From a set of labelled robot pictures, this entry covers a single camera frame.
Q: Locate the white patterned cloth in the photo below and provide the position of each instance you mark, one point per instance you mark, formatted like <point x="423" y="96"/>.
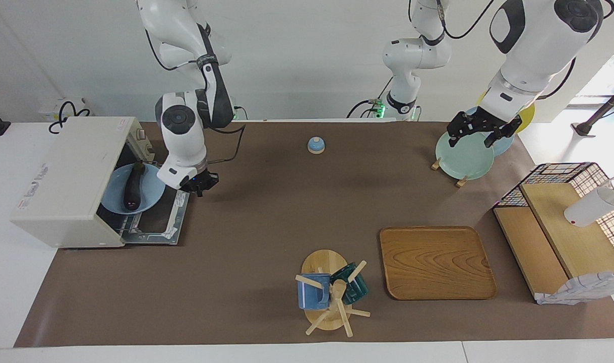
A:
<point x="579" y="290"/>

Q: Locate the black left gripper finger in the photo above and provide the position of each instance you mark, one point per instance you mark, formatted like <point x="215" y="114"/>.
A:
<point x="490" y="139"/>
<point x="453" y="138"/>

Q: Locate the brown table mat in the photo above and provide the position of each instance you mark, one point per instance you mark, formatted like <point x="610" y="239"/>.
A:
<point x="287" y="227"/>

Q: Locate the dark green mug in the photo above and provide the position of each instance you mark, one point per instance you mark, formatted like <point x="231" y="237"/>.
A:
<point x="360" y="290"/>

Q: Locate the wooden plate rack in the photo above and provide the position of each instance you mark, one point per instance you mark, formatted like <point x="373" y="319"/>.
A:
<point x="461" y="182"/>

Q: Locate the white bottle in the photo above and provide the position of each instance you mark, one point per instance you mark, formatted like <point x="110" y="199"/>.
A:
<point x="589" y="209"/>

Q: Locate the small blue white bell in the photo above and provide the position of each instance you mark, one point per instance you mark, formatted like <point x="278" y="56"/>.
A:
<point x="315" y="146"/>

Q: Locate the wooden shelf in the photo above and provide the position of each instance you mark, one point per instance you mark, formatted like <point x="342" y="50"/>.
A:
<point x="574" y="237"/>

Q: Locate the dark purple eggplant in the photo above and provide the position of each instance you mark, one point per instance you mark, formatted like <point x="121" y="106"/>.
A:
<point x="134" y="186"/>

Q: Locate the wooden mug tree stand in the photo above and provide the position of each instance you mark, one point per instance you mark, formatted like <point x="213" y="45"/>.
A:
<point x="324" y="262"/>

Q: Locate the light blue racked plate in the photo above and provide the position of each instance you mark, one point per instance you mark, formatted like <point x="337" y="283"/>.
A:
<point x="504" y="145"/>

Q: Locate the pale green racked plate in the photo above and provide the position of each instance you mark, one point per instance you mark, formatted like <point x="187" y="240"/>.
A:
<point x="463" y="159"/>

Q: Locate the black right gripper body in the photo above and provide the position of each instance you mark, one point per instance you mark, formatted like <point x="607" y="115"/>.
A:
<point x="203" y="181"/>

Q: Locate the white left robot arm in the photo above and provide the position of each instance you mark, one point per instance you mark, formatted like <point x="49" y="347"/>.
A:
<point x="534" y="50"/>

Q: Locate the white power strip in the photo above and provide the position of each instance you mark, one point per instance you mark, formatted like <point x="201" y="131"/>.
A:
<point x="46" y="108"/>

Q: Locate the yellow racked plate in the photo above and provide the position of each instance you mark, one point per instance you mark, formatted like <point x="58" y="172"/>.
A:
<point x="528" y="113"/>

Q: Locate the black stand pole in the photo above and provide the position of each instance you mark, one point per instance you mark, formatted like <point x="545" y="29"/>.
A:
<point x="584" y="128"/>

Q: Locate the light blue round plate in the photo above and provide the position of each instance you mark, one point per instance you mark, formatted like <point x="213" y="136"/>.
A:
<point x="153" y="194"/>

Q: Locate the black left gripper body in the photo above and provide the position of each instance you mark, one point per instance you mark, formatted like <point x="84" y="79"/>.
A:
<point x="481" y="122"/>

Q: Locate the wooden rectangular tray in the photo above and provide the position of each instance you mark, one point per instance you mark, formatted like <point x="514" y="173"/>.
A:
<point x="435" y="262"/>

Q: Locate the cream toaster oven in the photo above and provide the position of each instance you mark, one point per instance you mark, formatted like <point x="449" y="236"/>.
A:
<point x="60" y="176"/>

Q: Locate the blue mug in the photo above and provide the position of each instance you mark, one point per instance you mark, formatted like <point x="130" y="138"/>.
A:
<point x="312" y="297"/>

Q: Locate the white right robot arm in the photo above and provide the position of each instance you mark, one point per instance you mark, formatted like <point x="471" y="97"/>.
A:
<point x="186" y="146"/>

